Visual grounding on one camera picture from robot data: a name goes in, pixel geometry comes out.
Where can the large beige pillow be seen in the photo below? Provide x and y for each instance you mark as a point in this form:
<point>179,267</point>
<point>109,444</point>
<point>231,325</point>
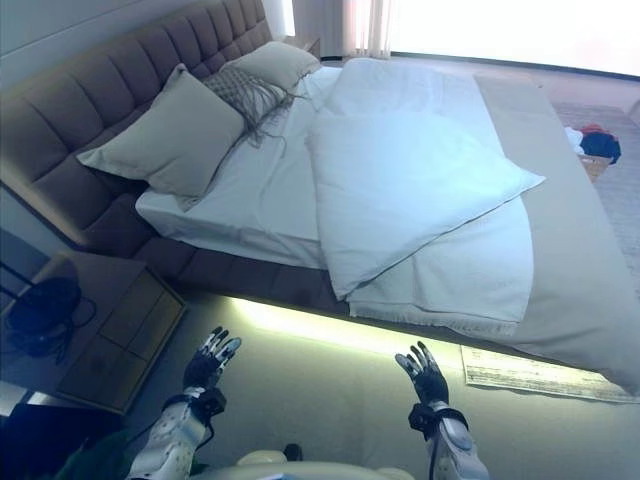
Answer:
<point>170,135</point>

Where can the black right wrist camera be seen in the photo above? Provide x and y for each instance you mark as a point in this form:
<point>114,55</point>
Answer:
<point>420,417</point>

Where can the red garment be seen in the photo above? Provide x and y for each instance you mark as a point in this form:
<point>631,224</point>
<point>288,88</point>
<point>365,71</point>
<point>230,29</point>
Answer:
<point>594,127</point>

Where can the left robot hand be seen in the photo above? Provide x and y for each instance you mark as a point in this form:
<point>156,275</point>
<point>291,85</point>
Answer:
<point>202,367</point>

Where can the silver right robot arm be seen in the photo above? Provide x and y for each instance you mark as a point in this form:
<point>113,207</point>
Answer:
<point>455,440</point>

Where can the wooden nightstand with drawers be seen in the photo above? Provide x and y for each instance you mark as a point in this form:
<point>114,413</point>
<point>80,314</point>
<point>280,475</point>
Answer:
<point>125,325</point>

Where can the sheer beige curtain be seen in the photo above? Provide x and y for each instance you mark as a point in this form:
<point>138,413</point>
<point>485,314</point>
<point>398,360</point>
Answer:
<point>365,25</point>

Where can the brown upholstered bed frame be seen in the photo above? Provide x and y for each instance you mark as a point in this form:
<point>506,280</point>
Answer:
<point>75,100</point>

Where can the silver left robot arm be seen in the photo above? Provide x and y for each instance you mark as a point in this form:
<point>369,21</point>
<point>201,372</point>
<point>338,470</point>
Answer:
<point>170,435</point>

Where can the fringed woven decorative cushion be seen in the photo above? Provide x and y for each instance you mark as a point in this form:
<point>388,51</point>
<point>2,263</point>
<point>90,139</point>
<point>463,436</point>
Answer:
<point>235,85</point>

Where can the small wooden nightstand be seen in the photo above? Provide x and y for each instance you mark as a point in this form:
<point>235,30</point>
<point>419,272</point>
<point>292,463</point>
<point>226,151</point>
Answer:
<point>312,46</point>

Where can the white duvet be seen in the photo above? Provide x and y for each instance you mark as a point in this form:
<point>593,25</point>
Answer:
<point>400,175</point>

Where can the grey textured area rug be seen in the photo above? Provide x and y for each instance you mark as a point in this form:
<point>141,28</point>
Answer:
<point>620,210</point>

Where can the white garment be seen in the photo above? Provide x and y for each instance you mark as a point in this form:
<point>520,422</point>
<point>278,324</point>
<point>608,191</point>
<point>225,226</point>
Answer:
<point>574,140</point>

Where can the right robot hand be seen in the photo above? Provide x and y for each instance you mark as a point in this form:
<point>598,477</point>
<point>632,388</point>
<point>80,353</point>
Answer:
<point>430,382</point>

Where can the wicker laundry basket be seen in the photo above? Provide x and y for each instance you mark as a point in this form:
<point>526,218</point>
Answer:
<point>597,162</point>

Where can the black case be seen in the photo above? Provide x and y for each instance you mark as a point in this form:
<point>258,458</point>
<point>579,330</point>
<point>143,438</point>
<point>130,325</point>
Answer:
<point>55,425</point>

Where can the small pale fringed rug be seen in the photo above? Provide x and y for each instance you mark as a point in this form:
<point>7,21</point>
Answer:
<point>525,375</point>

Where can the white fitted bed sheet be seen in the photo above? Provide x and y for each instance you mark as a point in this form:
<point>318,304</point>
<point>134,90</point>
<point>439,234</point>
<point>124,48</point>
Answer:
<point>260,200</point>

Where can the small beige pillow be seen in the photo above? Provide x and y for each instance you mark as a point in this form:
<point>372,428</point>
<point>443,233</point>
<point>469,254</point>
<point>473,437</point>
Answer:
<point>277,62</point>

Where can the beige bedspread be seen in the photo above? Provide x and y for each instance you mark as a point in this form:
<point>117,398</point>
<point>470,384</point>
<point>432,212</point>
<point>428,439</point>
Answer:
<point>560,250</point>

